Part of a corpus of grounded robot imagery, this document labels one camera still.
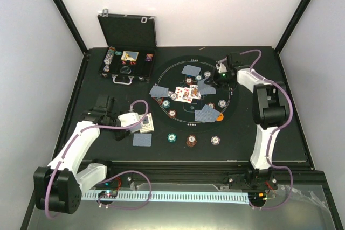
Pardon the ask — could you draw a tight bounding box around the chip row in case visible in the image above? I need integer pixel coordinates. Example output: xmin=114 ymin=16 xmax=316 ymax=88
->
xmin=103 ymin=47 xmax=116 ymax=72

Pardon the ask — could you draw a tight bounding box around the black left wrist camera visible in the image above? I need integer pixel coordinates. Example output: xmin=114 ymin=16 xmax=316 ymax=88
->
xmin=95 ymin=95 xmax=115 ymax=113

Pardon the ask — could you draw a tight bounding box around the blue cards bottom seat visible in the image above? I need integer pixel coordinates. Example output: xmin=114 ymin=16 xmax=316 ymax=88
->
xmin=194 ymin=105 xmax=220 ymax=123

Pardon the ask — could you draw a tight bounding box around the red triangle marker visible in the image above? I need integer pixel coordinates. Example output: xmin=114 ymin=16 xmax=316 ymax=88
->
xmin=153 ymin=97 xmax=164 ymax=105

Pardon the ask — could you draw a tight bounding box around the blue playing card deck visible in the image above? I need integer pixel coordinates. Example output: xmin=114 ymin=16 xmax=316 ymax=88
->
xmin=132 ymin=133 xmax=152 ymax=147

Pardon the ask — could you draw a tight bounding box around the white card box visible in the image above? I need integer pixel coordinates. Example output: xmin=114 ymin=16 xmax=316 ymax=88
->
xmin=140 ymin=113 xmax=154 ymax=133

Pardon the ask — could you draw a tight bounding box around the black poker chip case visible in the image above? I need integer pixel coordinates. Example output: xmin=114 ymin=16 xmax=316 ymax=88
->
xmin=98 ymin=8 xmax=157 ymax=85

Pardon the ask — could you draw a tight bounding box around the blue card being dealt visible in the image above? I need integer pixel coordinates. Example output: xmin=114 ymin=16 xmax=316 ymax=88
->
xmin=197 ymin=78 xmax=216 ymax=95

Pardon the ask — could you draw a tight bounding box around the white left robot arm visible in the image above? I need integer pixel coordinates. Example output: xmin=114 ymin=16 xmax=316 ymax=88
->
xmin=33 ymin=112 xmax=144 ymax=219

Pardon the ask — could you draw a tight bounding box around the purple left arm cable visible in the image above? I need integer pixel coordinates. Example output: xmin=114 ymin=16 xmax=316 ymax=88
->
xmin=44 ymin=100 xmax=152 ymax=219

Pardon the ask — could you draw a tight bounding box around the blue cards seat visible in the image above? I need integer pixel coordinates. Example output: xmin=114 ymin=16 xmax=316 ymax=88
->
xmin=181 ymin=65 xmax=201 ymax=76
xmin=194 ymin=105 xmax=220 ymax=123

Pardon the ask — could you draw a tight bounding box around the white slotted cable duct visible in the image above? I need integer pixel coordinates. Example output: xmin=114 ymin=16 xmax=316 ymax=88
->
xmin=81 ymin=190 xmax=249 ymax=205

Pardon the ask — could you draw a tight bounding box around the face up queen card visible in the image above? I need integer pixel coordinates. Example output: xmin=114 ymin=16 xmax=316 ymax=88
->
xmin=189 ymin=85 xmax=201 ymax=100

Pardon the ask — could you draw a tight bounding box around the orange poker chip stack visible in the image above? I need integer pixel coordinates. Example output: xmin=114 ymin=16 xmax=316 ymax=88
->
xmin=186 ymin=135 xmax=197 ymax=148

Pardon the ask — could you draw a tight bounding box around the blue cards top seat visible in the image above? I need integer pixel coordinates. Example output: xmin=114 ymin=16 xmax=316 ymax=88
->
xmin=181 ymin=65 xmax=201 ymax=76

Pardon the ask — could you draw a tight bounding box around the card pack in case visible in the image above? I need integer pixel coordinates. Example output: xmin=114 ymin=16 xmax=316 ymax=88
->
xmin=121 ymin=51 xmax=139 ymax=62

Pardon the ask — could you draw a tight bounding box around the round black poker mat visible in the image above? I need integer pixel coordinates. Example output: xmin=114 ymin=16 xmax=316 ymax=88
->
xmin=150 ymin=55 xmax=239 ymax=132

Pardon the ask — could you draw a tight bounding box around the orange dealer button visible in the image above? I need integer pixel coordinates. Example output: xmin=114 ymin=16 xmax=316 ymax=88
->
xmin=216 ymin=113 xmax=224 ymax=122

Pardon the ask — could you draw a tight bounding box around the green poker chip stack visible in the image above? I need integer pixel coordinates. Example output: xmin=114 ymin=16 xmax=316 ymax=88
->
xmin=167 ymin=133 xmax=177 ymax=143

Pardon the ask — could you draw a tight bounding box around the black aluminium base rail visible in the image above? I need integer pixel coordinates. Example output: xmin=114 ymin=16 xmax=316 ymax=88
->
xmin=78 ymin=159 xmax=329 ymax=192

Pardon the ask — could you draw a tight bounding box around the blue card seat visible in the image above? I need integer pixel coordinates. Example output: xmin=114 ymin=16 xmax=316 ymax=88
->
xmin=149 ymin=85 xmax=169 ymax=97

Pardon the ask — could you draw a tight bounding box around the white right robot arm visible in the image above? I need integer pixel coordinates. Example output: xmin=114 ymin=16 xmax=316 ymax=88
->
xmin=205 ymin=68 xmax=293 ymax=190

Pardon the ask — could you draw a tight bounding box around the face up red card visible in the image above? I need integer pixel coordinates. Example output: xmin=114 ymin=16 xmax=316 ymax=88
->
xmin=175 ymin=87 xmax=187 ymax=102

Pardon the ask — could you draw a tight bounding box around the blue white poker chip stack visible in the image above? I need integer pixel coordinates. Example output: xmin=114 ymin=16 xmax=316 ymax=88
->
xmin=211 ymin=136 xmax=220 ymax=145

